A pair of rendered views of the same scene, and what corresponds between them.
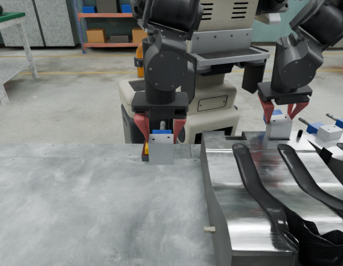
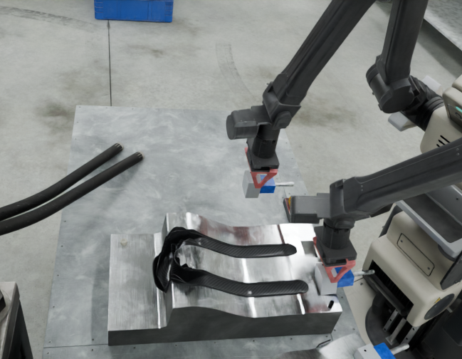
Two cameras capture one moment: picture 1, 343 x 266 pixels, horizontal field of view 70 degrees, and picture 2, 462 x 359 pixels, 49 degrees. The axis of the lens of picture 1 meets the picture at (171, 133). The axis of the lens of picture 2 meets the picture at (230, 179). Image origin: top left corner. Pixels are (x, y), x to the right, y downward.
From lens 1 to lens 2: 1.07 m
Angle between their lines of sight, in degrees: 58
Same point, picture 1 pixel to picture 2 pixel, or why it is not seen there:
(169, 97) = (255, 152)
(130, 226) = (209, 203)
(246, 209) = (198, 225)
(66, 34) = not seen: outside the picture
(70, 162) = not seen: hidden behind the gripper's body
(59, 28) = not seen: outside the picture
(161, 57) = (230, 118)
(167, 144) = (247, 180)
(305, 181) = (255, 292)
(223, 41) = (445, 196)
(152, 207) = (229, 214)
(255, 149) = (290, 261)
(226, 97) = (433, 267)
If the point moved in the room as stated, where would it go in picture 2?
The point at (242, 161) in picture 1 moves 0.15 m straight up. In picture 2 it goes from (272, 251) to (285, 207)
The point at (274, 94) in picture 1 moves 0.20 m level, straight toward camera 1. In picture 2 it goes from (319, 232) to (231, 206)
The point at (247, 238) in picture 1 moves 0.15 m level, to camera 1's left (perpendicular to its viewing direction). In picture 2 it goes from (174, 219) to (170, 176)
